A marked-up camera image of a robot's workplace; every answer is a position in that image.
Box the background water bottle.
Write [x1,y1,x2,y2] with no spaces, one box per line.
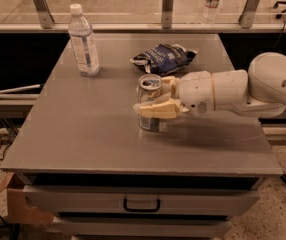
[201,0,221,28]

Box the metal railing post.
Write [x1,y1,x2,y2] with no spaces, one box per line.
[238,0,260,29]
[161,0,174,29]
[33,0,54,29]

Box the grey upper drawer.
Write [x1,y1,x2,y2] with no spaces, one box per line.
[24,185,259,217]

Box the left metal railing post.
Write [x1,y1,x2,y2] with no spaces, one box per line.
[33,0,54,29]

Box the brown cardboard box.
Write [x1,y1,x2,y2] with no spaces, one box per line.
[0,173,54,225]

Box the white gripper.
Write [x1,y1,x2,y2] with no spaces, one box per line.
[133,71,214,119]

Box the middle metal railing post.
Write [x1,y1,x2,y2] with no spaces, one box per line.
[161,0,174,29]

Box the grey drawer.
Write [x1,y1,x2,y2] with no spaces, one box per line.
[24,185,259,217]
[53,217,231,238]

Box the silver blue redbull can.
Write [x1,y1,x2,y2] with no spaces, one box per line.
[138,74,162,131]

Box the grey metal rod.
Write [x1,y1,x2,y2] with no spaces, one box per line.
[0,84,44,94]

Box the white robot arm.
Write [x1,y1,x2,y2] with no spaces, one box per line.
[133,52,286,119]

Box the blue crumpled chip bag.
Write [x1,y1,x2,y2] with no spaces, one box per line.
[130,44,198,77]

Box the right metal railing post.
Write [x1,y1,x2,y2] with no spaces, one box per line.
[238,0,260,29]

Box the clear plastic water bottle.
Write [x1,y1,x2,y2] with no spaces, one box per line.
[68,4,100,76]

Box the grey lower drawer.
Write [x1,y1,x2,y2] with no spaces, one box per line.
[53,217,231,238]

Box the black drawer handle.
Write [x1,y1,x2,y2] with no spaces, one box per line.
[123,198,161,213]

